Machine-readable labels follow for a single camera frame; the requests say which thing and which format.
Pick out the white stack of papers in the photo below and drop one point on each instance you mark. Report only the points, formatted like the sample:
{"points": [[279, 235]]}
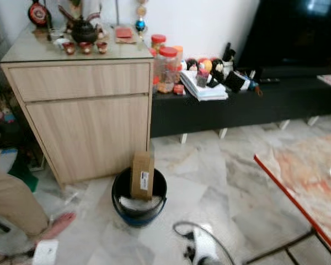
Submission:
{"points": [[207, 92]]}

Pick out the black box with white label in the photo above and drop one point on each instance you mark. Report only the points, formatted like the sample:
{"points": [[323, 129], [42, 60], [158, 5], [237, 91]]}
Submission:
{"points": [[237, 80]]}

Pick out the red tray on wooden stand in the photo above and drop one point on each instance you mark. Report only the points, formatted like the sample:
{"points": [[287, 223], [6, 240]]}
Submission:
{"points": [[124, 33]]}

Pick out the blue ball ornament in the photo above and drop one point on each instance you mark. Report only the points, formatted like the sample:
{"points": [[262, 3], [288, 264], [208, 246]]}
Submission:
{"points": [[140, 25]]}

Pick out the small cup on papers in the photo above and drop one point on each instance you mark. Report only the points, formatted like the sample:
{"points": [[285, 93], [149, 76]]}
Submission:
{"points": [[203, 78]]}

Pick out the brown cardboard box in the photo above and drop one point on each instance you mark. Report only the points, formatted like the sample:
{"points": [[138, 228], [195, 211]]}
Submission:
{"points": [[142, 174]]}

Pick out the black flat screen tv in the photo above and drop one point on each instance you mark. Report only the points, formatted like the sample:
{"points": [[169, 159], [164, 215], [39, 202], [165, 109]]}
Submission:
{"points": [[292, 30]]}

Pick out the marble table with red edge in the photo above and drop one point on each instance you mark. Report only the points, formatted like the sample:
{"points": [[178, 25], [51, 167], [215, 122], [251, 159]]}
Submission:
{"points": [[309, 187]]}

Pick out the bare person foot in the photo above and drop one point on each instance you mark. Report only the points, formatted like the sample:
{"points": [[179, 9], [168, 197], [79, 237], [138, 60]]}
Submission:
{"points": [[58, 226]]}

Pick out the large clear jar red lid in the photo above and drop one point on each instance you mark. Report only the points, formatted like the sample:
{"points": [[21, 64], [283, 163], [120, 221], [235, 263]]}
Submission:
{"points": [[168, 69]]}

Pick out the person leg in beige trousers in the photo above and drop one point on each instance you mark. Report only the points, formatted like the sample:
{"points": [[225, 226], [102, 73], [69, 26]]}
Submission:
{"points": [[16, 201]]}

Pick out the red tea cup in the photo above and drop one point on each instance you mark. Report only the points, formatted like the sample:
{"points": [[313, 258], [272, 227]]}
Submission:
{"points": [[85, 47], [68, 48], [101, 47]]}

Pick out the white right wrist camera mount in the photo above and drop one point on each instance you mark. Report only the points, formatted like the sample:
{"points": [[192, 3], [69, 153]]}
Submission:
{"points": [[204, 247]]}

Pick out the clear jar orange lid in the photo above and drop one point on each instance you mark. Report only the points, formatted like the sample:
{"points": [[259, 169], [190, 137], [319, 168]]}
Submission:
{"points": [[178, 51]]}

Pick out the black low tv console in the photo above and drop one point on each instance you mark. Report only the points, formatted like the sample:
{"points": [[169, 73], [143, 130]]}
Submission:
{"points": [[248, 107]]}

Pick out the black remote control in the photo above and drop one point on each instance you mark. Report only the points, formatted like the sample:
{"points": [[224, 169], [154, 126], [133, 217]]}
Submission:
{"points": [[269, 80]]}

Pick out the red and black round ornament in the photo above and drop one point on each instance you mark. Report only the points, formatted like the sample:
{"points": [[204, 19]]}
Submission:
{"points": [[39, 14]]}

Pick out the black plastic bucket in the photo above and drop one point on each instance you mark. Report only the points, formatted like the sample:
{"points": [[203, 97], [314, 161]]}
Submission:
{"points": [[138, 219]]}

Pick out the small clear jar red lid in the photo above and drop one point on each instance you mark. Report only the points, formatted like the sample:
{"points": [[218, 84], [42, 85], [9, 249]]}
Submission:
{"points": [[158, 43]]}

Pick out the black teapot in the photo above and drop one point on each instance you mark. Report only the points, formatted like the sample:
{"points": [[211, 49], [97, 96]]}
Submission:
{"points": [[84, 31]]}

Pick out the glass display shelf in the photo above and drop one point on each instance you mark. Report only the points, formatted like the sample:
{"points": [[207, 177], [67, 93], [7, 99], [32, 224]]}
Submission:
{"points": [[5, 121]]}

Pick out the light wooden cabinet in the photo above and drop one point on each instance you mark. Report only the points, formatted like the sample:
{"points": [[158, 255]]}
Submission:
{"points": [[94, 130]]}

